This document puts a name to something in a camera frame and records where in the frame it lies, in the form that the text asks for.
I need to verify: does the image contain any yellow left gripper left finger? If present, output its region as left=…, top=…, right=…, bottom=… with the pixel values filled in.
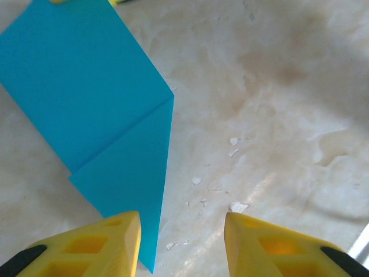
left=0, top=210, right=142, bottom=277

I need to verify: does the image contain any blue paper sheet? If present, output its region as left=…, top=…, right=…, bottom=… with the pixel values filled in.
left=0, top=0, right=175, bottom=275

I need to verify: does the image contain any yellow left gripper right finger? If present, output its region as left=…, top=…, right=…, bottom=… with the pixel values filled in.
left=224, top=212, right=369, bottom=277

